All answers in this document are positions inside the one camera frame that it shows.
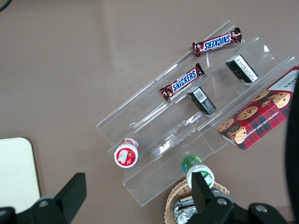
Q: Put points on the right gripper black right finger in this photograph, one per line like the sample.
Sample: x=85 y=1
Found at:
x=203 y=193

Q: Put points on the clear acrylic step display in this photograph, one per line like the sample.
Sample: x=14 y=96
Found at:
x=151 y=121

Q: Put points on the small black box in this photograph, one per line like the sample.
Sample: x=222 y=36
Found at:
x=243 y=68
x=202 y=100

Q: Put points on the silver foil packet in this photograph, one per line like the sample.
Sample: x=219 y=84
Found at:
x=185 y=203
x=184 y=215

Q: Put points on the red tartan cookie box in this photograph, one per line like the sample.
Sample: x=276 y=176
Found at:
x=259 y=119

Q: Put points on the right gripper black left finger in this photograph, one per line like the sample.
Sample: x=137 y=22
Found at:
x=70 y=193

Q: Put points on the green yogurt cup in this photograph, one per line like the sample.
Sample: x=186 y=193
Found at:
x=194 y=163

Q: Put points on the snickers bar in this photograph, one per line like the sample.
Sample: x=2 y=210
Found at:
x=217 y=42
x=183 y=81

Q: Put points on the red yogurt cup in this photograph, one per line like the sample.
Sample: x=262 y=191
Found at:
x=126 y=154

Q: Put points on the cream plastic tray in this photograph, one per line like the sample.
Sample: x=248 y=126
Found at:
x=16 y=172

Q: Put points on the light wicker basket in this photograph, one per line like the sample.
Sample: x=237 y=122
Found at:
x=175 y=198

